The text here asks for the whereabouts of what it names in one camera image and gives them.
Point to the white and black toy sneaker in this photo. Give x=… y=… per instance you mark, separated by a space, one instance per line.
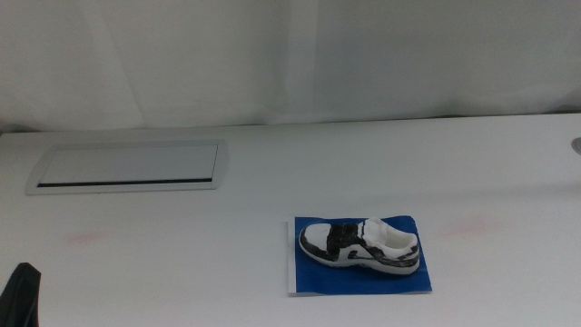
x=358 y=247

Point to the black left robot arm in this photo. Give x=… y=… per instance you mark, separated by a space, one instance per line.
x=20 y=300

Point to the blue rectangular mat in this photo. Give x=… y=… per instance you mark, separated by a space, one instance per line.
x=327 y=282

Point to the white backdrop curtain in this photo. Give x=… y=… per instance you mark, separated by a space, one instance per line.
x=181 y=59

